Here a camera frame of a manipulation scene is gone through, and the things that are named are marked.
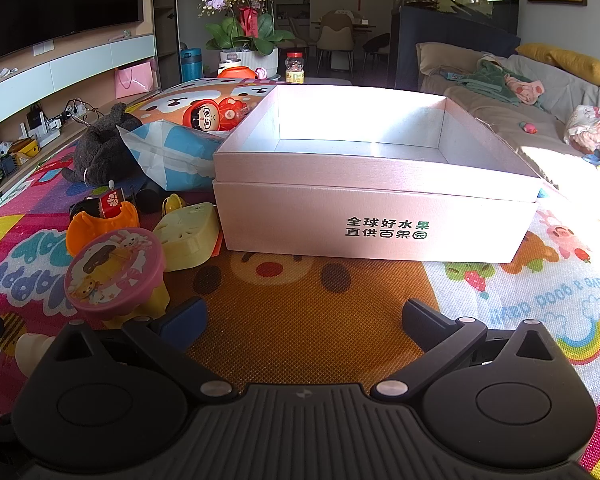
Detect orange plastic toy cup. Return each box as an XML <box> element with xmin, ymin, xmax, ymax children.
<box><xmin>66</xmin><ymin>202</ymin><xmax>140</xmax><ymax>257</ymax></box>

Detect white tv cabinet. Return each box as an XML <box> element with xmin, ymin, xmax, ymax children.
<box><xmin>0</xmin><ymin>32</ymin><xmax>159</xmax><ymax>221</ymax></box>

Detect pink gift bag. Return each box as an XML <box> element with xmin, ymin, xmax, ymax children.
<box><xmin>114</xmin><ymin>61</ymin><xmax>155</xmax><ymax>100</ymax></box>

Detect purple orchid flower pot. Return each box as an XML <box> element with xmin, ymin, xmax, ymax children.
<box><xmin>199</xmin><ymin>0</ymin><xmax>296</xmax><ymax>79</ymax></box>

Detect blue water bottle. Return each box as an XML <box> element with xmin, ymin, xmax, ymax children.
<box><xmin>181</xmin><ymin>48</ymin><xmax>204</xmax><ymax>81</ymax></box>

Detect fish tank cabinet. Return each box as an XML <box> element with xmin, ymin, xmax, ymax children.
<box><xmin>388</xmin><ymin>0</ymin><xmax>520</xmax><ymax>90</ymax></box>

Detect yellow sofa pillow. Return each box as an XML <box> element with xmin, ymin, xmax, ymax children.
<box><xmin>516</xmin><ymin>44</ymin><xmax>600</xmax><ymax>86</ymax></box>

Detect pink cardboard box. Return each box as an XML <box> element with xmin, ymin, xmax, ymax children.
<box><xmin>213</xmin><ymin>84</ymin><xmax>543</xmax><ymax>263</ymax></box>

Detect black plush toy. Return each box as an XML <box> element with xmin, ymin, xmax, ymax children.
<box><xmin>61</xmin><ymin>103</ymin><xmax>142</xmax><ymax>186</ymax></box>

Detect yellow power strip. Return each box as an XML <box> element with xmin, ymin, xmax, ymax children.
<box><xmin>154</xmin><ymin>203</ymin><xmax>221</xmax><ymax>272</ymax></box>

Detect pink patterned clothes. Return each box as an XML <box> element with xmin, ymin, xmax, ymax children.
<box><xmin>564</xmin><ymin>105</ymin><xmax>600</xmax><ymax>166</ymax></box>

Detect pink lidded toy cup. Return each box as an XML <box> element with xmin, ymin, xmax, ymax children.
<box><xmin>64</xmin><ymin>228</ymin><xmax>170</xmax><ymax>328</ymax></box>

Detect orange round toy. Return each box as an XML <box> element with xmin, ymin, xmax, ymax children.
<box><xmin>218</xmin><ymin>65</ymin><xmax>259</xmax><ymax>80</ymax></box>

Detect colourful cartoon play mat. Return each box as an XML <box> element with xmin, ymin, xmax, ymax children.
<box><xmin>0</xmin><ymin>77</ymin><xmax>600</xmax><ymax>480</ymax></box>

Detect red lidded snack jar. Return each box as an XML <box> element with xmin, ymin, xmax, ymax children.
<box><xmin>285</xmin><ymin>52</ymin><xmax>306</xmax><ymax>84</ymax></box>

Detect grey sofa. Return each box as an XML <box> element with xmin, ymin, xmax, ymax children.
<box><xmin>415</xmin><ymin>41</ymin><xmax>600</xmax><ymax>196</ymax></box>

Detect blue white snack bag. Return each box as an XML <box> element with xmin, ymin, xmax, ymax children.
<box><xmin>117</xmin><ymin>120</ymin><xmax>228</xmax><ymax>192</ymax></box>

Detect green clothes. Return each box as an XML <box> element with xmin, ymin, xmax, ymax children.
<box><xmin>457</xmin><ymin>58</ymin><xmax>520</xmax><ymax>105</ymax></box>

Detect red hooded doll figure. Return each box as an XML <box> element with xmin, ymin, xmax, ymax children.
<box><xmin>183</xmin><ymin>96</ymin><xmax>250</xmax><ymax>132</ymax></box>

